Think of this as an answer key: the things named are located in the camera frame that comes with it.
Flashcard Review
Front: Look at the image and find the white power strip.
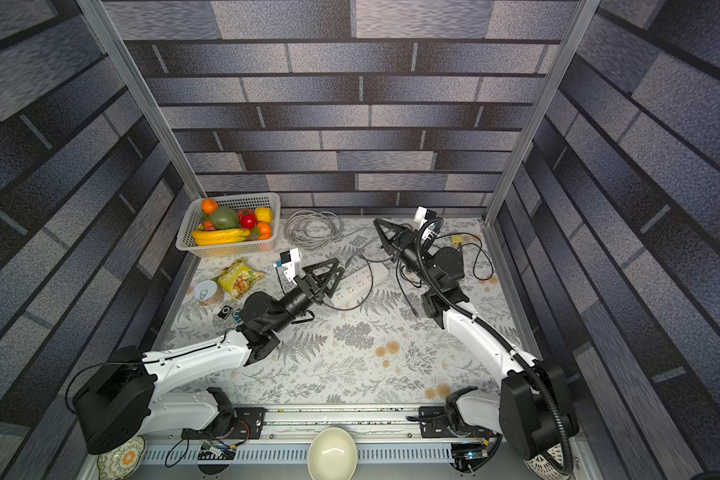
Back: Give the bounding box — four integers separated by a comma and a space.
330, 263, 389, 309

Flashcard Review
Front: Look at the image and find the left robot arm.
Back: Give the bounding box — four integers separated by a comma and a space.
72, 258, 344, 455

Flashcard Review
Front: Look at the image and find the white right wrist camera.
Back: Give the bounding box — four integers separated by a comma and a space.
413, 207, 437, 230

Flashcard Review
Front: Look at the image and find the white plastic fruit basket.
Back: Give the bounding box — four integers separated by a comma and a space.
175, 192, 281, 258

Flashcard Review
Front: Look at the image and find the cream ceramic bowl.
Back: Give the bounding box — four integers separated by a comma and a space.
307, 427, 358, 480

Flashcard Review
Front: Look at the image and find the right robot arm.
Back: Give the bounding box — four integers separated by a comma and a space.
373, 209, 579, 479

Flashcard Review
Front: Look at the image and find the coiled grey cable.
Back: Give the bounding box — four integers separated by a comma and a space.
283, 209, 344, 251

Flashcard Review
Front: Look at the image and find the green plastic mango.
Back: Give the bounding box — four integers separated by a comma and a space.
208, 206, 240, 230

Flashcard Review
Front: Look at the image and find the yellow corn chips bag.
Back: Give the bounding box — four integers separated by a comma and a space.
214, 258, 265, 299

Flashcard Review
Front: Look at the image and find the black charging cable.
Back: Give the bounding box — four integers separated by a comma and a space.
322, 232, 496, 318

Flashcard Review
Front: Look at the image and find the orange plastic tangerine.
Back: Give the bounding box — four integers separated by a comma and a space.
201, 198, 218, 215

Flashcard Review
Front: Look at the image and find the pull-tab food can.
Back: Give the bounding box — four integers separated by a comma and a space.
193, 279, 225, 307

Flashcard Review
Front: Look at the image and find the floral green dish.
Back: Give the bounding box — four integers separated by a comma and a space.
96, 436, 147, 480

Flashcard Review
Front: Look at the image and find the white woven plate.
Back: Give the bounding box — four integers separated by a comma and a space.
524, 446, 572, 480

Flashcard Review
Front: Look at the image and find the yellow plastic corn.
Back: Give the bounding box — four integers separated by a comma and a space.
254, 207, 274, 224

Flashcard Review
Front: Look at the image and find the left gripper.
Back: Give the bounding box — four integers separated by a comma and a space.
268, 263, 343, 337

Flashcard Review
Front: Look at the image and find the yellow plastic banana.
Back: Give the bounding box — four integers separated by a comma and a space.
192, 228, 251, 246

